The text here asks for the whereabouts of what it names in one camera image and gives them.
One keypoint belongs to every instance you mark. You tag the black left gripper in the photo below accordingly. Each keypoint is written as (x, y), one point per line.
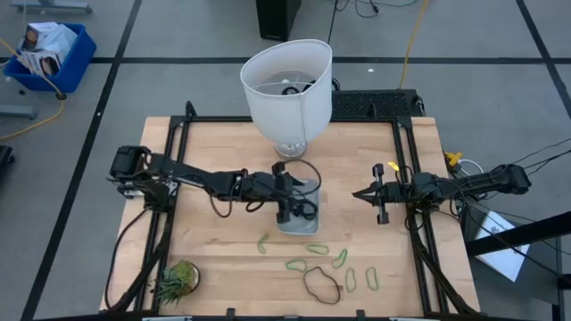
(267, 187)

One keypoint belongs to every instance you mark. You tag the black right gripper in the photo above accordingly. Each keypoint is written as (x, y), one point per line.
(397, 191)

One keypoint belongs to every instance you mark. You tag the large black rubber band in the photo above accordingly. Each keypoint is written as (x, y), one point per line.
(314, 168)
(313, 209)
(308, 290)

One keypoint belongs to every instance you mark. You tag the green rubber band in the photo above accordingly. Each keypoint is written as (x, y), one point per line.
(290, 267)
(342, 256)
(259, 246)
(368, 278)
(347, 281)
(310, 246)

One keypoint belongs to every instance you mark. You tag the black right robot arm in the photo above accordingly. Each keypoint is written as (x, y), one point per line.
(473, 183)

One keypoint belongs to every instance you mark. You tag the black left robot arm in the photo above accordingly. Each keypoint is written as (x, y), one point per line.
(178, 171)

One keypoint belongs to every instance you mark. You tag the clear plastic bin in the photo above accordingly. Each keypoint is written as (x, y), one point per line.
(308, 227)

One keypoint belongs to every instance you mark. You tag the yellow tag on gripper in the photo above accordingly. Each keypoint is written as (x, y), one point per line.
(393, 166)

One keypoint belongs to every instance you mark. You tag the white shade table lamp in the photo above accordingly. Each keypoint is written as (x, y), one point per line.
(285, 107)

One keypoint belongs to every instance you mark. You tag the yellow plug connector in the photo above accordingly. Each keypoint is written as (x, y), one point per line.
(453, 158)

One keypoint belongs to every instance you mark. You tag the black perforated panel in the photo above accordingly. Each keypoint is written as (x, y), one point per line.
(374, 103)

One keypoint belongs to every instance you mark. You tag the black table edge clamp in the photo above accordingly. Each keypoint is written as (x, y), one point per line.
(230, 312)
(360, 313)

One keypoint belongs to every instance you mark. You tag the small potted green succulent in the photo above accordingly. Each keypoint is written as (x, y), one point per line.
(178, 281)

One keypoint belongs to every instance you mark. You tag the white paper box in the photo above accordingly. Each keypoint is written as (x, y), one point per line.
(508, 263)

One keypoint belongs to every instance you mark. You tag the black metal beam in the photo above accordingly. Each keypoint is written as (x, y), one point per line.
(522, 232)

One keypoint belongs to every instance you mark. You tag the black cabinet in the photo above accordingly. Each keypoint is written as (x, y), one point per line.
(277, 18)

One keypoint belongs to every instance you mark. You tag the blue plastic tote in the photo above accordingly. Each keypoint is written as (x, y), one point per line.
(73, 67)

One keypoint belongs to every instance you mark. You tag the large white printed box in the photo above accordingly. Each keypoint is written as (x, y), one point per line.
(53, 38)

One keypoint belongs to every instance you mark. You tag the small white printed box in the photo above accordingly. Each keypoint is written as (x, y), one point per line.
(38, 62)

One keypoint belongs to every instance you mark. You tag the short grey stand foot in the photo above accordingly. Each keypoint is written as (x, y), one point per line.
(18, 111)

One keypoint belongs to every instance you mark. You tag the long grey stand foot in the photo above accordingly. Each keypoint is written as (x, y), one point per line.
(51, 6)

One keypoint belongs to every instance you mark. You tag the black metal table frame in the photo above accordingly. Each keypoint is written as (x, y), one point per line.
(214, 119)

